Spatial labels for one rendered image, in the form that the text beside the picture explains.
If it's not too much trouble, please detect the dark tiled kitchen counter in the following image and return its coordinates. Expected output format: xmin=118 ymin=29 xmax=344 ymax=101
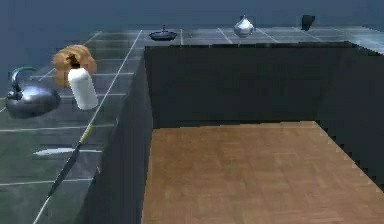
xmin=0 ymin=25 xmax=384 ymax=224

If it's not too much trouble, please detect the black handled knife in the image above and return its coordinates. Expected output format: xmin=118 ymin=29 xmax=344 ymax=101
xmin=33 ymin=146 xmax=103 ymax=157

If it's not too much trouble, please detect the black cup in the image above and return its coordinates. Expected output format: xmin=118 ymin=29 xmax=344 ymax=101
xmin=301 ymin=14 xmax=316 ymax=32

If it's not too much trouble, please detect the brown bread loaf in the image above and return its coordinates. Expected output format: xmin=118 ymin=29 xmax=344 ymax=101
xmin=52 ymin=44 xmax=98 ymax=89

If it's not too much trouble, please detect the shiny steel kettle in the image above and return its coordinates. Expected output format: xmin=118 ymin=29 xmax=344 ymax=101
xmin=4 ymin=66 xmax=62 ymax=120

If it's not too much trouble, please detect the silver round vase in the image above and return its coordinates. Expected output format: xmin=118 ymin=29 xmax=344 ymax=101
xmin=233 ymin=14 xmax=256 ymax=39

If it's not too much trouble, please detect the white bottle with black cap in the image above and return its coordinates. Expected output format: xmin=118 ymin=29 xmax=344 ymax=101
xmin=66 ymin=54 xmax=100 ymax=111

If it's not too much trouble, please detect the black pan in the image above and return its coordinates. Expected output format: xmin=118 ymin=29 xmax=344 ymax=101
xmin=148 ymin=24 xmax=178 ymax=42

